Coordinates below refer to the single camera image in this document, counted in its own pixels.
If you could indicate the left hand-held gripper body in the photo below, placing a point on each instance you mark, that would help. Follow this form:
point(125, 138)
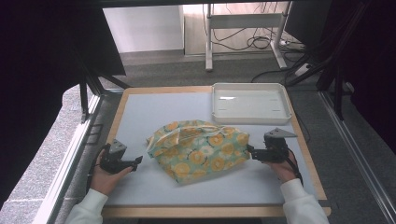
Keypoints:
point(112, 158)

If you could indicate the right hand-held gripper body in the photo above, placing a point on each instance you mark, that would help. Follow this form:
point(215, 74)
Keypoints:
point(276, 146)

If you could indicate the green yellow floral cloth bag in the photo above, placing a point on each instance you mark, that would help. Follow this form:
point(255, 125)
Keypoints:
point(199, 152)

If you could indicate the person's left hand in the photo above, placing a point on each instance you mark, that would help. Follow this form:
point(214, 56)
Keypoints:
point(105, 181)

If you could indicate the person's right hand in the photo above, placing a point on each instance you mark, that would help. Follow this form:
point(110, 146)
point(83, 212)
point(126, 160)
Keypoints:
point(285, 170)

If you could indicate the white plastic tray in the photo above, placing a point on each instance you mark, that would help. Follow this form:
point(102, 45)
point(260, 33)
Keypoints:
point(250, 104)

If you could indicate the light grey table mat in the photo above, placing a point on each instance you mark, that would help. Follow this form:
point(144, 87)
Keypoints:
point(162, 107)

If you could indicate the black metal stand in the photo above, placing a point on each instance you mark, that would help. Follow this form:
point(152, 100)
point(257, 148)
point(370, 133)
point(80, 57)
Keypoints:
point(90, 84)
point(333, 71)

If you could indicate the white power strip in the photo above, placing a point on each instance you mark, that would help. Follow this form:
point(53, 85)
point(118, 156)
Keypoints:
point(303, 69)

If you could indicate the black curtain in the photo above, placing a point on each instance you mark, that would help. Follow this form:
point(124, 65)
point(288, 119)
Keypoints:
point(370, 62)
point(37, 77)

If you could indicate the white board panel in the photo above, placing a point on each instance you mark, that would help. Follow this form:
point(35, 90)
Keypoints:
point(143, 28)

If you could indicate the aluminium rail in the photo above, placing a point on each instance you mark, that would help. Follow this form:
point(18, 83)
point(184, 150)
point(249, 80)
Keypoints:
point(67, 168)
point(358, 155)

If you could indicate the white metal desk frame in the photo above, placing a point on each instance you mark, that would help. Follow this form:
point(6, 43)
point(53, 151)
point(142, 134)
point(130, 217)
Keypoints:
point(244, 21)

